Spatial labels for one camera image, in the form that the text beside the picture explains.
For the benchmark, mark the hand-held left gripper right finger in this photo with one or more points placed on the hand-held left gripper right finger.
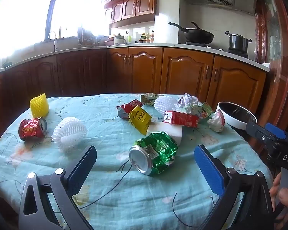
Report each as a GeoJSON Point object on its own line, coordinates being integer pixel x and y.
{"type": "Point", "coordinates": [208, 170]}

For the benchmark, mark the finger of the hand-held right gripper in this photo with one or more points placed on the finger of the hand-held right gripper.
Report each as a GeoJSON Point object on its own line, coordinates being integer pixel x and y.
{"type": "Point", "coordinates": [276, 130]}
{"type": "Point", "coordinates": [258, 134]}

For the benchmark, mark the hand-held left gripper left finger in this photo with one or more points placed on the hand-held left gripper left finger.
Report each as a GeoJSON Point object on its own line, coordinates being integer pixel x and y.
{"type": "Point", "coordinates": [82, 165]}

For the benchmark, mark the white rimmed black bin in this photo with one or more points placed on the white rimmed black bin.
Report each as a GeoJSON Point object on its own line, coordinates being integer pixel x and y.
{"type": "Point", "coordinates": [237, 115]}

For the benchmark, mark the large white foam fruit net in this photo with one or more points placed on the large white foam fruit net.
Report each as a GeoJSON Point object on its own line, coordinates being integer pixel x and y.
{"type": "Point", "coordinates": [68, 134]}

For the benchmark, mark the green milk carton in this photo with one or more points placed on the green milk carton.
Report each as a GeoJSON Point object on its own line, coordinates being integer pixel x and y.
{"type": "Point", "coordinates": [205, 110]}

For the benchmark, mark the crumpled white tissue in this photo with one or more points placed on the crumpled white tissue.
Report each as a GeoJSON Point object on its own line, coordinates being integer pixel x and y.
{"type": "Point", "coordinates": [217, 122]}

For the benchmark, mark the crushed green can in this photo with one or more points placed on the crushed green can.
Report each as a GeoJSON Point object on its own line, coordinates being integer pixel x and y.
{"type": "Point", "coordinates": [156, 153]}

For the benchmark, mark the red milk carton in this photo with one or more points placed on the red milk carton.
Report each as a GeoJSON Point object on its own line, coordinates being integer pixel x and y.
{"type": "Point", "coordinates": [182, 119]}

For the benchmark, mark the white foam block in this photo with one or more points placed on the white foam block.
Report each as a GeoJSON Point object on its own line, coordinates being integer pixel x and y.
{"type": "Point", "coordinates": [165, 131]}

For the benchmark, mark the crushed red can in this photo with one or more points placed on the crushed red can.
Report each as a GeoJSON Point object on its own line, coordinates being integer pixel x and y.
{"type": "Point", "coordinates": [31, 129]}

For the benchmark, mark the crumpled printed paper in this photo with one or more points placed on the crumpled printed paper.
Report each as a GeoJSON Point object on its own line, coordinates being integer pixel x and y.
{"type": "Point", "coordinates": [187, 101]}

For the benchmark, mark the yellow foam fruit net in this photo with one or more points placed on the yellow foam fruit net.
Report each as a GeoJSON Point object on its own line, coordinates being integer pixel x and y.
{"type": "Point", "coordinates": [39, 106]}

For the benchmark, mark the yellow snack packet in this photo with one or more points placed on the yellow snack packet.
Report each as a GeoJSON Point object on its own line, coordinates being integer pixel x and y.
{"type": "Point", "coordinates": [139, 118]}

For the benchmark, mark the red snack wrapper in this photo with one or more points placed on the red snack wrapper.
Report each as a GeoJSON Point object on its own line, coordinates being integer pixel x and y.
{"type": "Point", "coordinates": [128, 107]}

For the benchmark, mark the small white foam fruit net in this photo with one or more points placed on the small white foam fruit net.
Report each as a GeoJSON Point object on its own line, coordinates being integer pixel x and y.
{"type": "Point", "coordinates": [164, 104]}

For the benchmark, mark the gas stove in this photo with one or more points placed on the gas stove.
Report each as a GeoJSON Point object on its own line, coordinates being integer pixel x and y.
{"type": "Point", "coordinates": [237, 54]}

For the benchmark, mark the crumpled green carton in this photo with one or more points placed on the crumpled green carton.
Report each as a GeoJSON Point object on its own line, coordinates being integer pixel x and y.
{"type": "Point", "coordinates": [148, 98]}

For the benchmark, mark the wooden lower cabinets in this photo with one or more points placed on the wooden lower cabinets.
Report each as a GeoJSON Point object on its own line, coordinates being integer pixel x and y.
{"type": "Point", "coordinates": [187, 71]}

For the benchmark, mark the wooden cabinets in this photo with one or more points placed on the wooden cabinets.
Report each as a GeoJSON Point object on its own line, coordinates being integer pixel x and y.
{"type": "Point", "coordinates": [132, 2]}
{"type": "Point", "coordinates": [187, 71]}

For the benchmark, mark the steel cooking pot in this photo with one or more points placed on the steel cooking pot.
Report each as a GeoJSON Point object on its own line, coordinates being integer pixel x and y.
{"type": "Point", "coordinates": [237, 42]}

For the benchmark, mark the black wok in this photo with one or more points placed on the black wok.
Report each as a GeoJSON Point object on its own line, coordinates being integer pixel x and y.
{"type": "Point", "coordinates": [199, 34]}

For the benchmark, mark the sink faucet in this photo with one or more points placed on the sink faucet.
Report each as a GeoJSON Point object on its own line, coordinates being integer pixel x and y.
{"type": "Point", "coordinates": [54, 40]}

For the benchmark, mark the white electric cooker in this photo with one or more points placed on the white electric cooker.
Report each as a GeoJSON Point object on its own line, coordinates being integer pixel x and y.
{"type": "Point", "coordinates": [120, 39]}

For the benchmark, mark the white kitchen countertop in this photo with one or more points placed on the white kitchen countertop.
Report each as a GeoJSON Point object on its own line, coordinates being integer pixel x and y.
{"type": "Point", "coordinates": [158, 45]}

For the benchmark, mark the condiment bottle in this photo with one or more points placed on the condiment bottle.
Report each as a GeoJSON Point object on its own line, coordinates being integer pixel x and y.
{"type": "Point", "coordinates": [148, 37]}
{"type": "Point", "coordinates": [143, 37]}
{"type": "Point", "coordinates": [152, 36]}

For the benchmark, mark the kitchen window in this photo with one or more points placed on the kitchen window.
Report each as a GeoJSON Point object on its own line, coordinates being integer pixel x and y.
{"type": "Point", "coordinates": [26, 16]}

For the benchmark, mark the wooden upper cabinets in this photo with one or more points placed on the wooden upper cabinets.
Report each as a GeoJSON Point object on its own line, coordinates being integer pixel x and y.
{"type": "Point", "coordinates": [132, 2]}

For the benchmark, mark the red wooden door frame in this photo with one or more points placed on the red wooden door frame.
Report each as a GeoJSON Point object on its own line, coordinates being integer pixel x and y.
{"type": "Point", "coordinates": [283, 52]}

